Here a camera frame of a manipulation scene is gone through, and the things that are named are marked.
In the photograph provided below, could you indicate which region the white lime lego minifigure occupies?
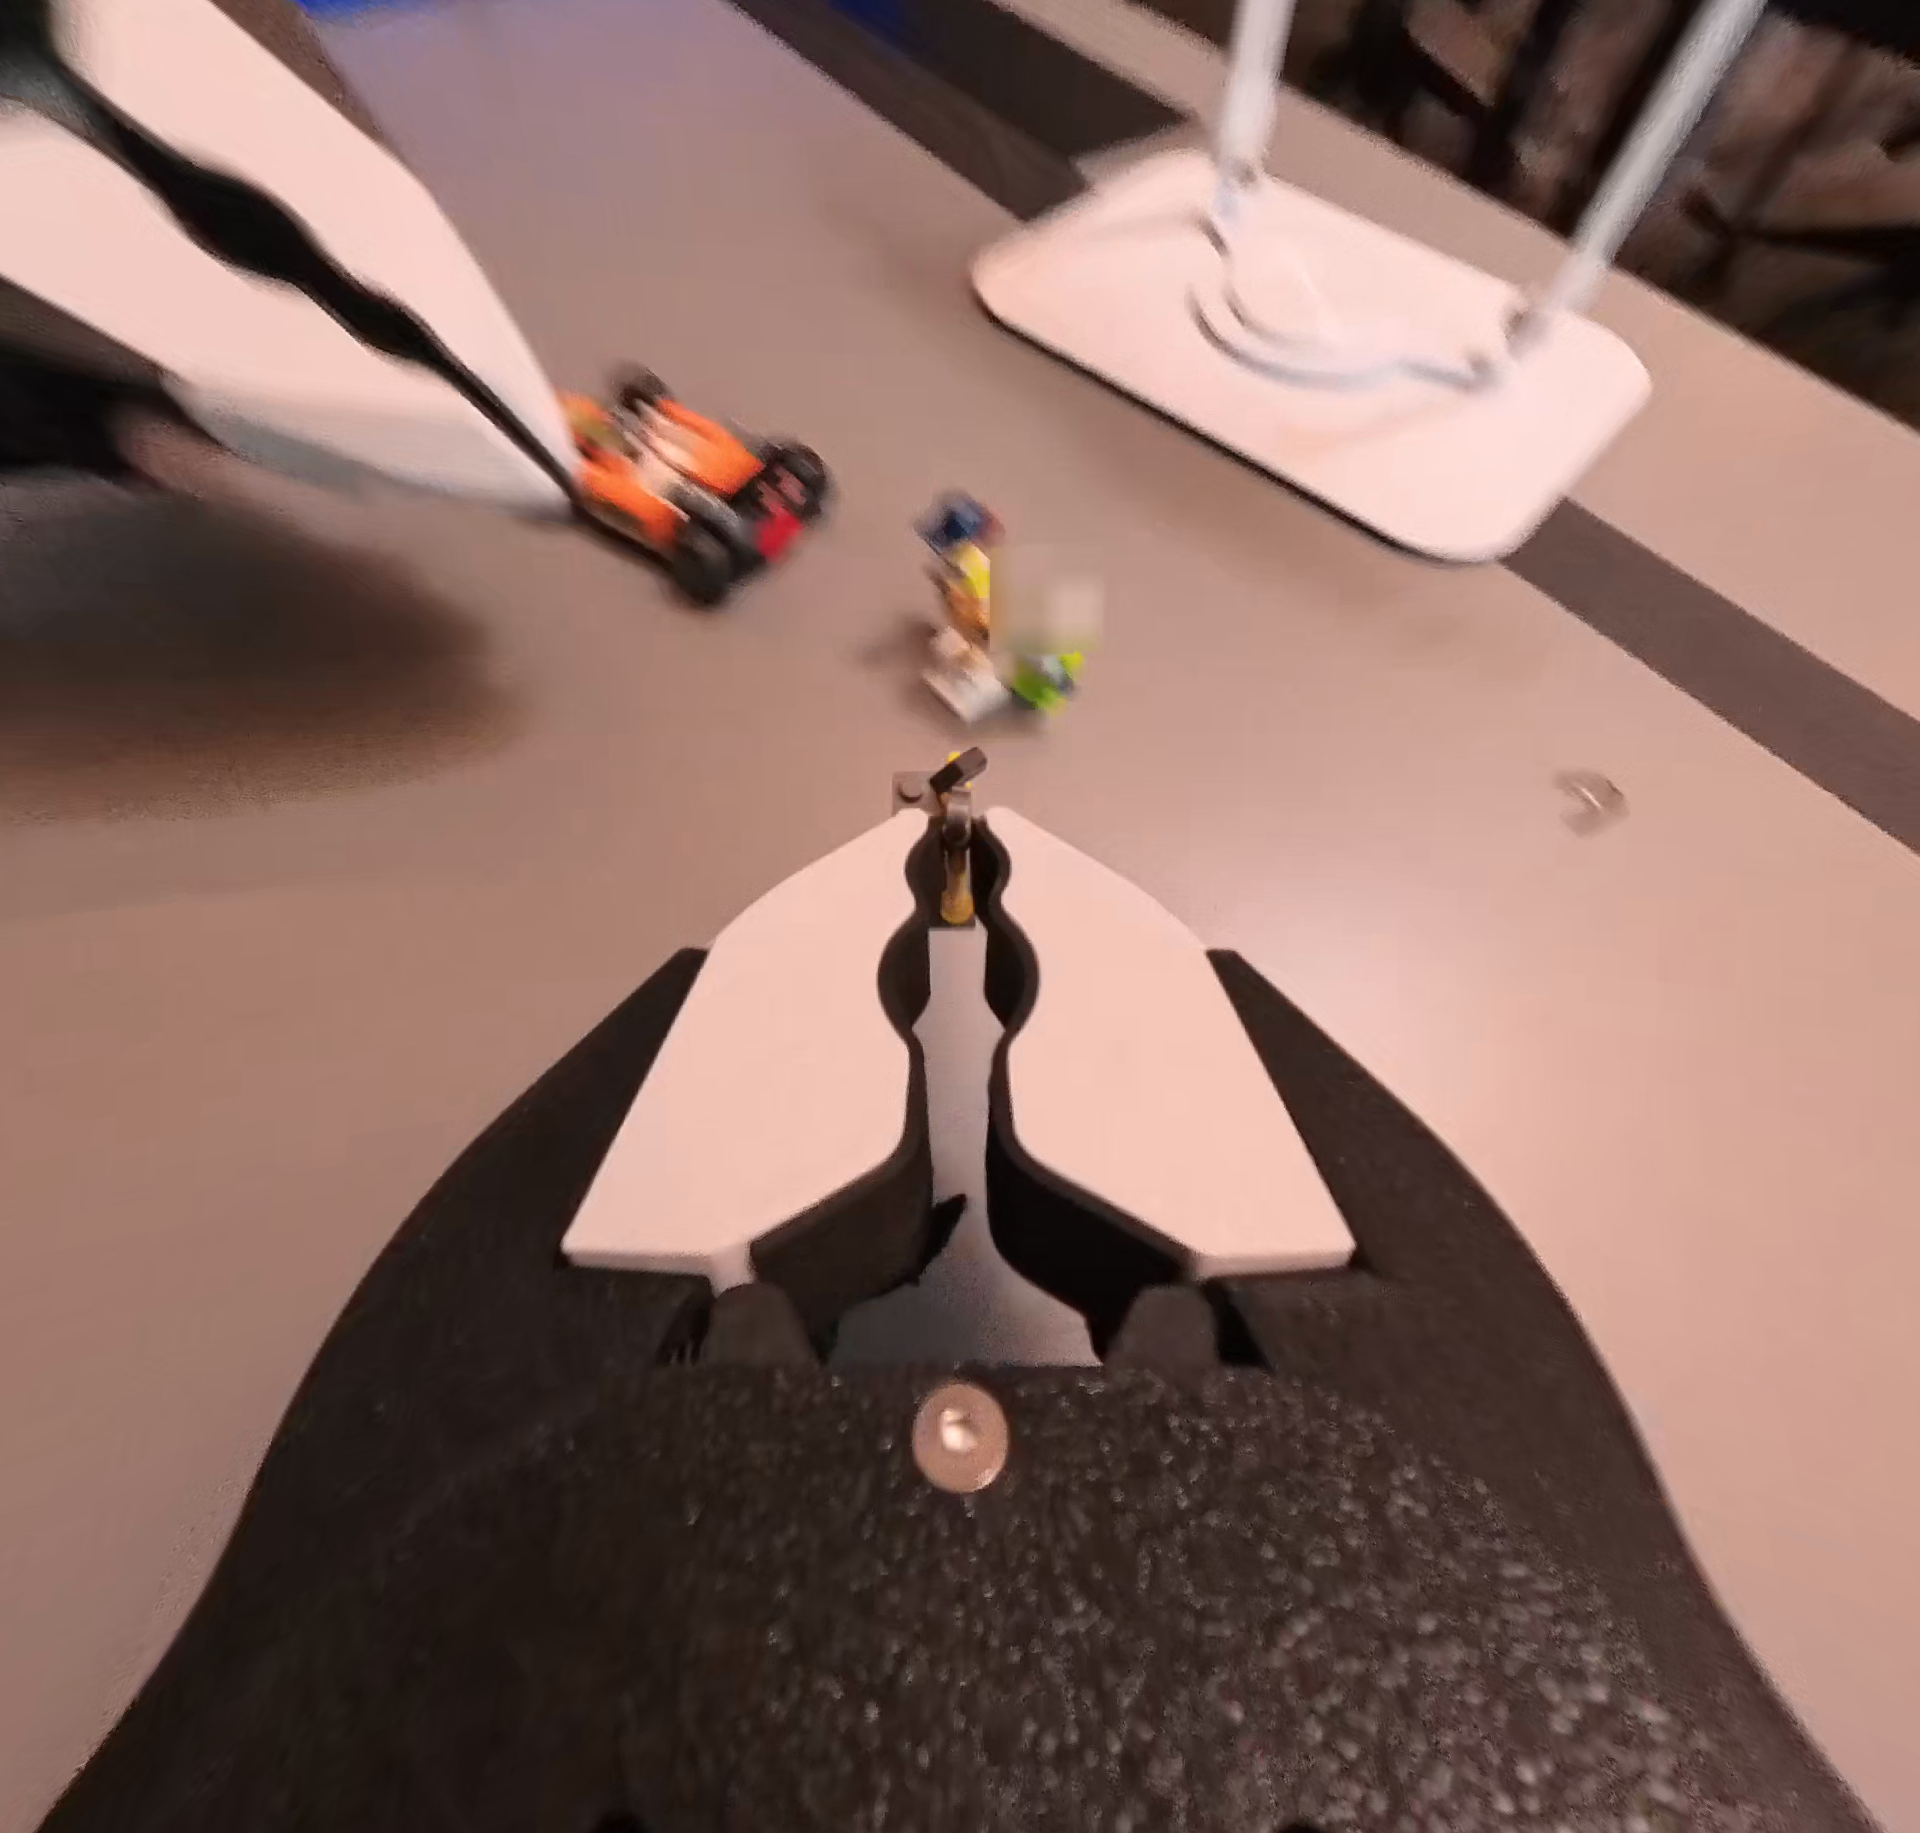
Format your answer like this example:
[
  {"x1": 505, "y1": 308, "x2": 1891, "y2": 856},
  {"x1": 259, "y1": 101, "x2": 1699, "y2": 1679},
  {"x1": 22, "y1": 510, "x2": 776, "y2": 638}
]
[{"x1": 920, "y1": 545, "x2": 1014, "y2": 722}]

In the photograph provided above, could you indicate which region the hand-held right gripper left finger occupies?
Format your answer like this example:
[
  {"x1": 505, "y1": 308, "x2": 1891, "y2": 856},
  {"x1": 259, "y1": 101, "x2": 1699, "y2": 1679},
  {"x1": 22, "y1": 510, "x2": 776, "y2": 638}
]
[{"x1": 566, "y1": 807, "x2": 940, "y2": 1327}]

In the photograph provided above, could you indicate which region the orange lego race car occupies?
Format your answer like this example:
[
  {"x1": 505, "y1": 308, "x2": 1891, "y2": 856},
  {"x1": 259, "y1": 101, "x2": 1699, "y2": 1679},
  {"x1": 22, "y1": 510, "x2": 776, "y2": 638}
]
[{"x1": 566, "y1": 363, "x2": 841, "y2": 609}]

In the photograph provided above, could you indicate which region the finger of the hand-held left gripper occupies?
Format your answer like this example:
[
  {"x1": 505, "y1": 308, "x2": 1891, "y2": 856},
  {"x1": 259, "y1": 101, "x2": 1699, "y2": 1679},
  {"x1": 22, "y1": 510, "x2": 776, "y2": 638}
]
[
  {"x1": 46, "y1": 0, "x2": 589, "y2": 489},
  {"x1": 0, "y1": 108, "x2": 580, "y2": 512}
]

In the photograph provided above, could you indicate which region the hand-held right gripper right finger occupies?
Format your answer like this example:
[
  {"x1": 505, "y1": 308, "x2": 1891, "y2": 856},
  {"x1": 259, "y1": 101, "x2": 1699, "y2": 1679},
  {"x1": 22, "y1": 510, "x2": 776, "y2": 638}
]
[{"x1": 985, "y1": 804, "x2": 1360, "y2": 1327}]

